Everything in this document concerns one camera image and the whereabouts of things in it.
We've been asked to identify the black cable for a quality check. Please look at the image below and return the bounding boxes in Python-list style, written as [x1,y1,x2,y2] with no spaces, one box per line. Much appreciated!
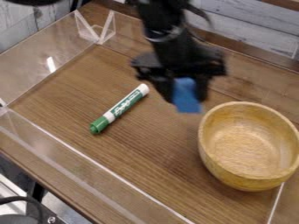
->
[0,195,44,224]

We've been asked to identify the green white dry-erase marker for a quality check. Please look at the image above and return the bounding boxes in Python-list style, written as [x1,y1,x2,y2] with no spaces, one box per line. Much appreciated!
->
[88,84,150,135]

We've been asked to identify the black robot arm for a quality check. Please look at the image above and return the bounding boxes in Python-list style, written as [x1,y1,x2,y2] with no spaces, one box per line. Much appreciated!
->
[131,0,227,103]

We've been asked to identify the blue foam block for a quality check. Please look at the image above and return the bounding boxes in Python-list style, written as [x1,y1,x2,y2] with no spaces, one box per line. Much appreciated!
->
[173,78,202,114]

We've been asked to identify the brown wooden bowl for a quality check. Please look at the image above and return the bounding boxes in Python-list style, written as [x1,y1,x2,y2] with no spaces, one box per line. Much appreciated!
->
[198,101,299,192]

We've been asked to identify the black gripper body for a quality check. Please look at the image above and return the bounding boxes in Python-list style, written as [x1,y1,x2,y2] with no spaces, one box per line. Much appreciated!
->
[131,31,227,80]

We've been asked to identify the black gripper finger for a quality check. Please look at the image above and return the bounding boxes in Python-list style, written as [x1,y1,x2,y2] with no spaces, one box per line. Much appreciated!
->
[154,76,174,103]
[195,75,210,102]

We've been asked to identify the black metal table bracket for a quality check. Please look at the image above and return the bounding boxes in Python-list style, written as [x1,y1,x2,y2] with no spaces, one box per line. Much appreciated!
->
[26,182,66,224]

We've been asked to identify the clear acrylic tray wall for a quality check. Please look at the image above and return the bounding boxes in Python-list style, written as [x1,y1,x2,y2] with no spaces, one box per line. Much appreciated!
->
[0,5,299,224]

